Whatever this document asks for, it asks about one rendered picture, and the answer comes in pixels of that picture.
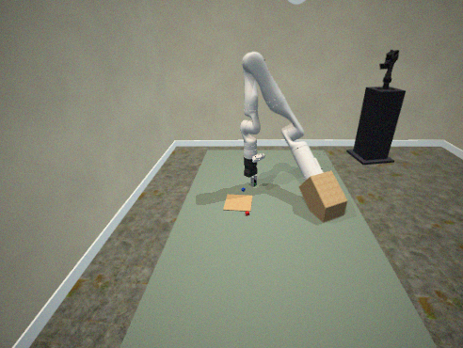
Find orange square mat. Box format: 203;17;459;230
223;195;252;212

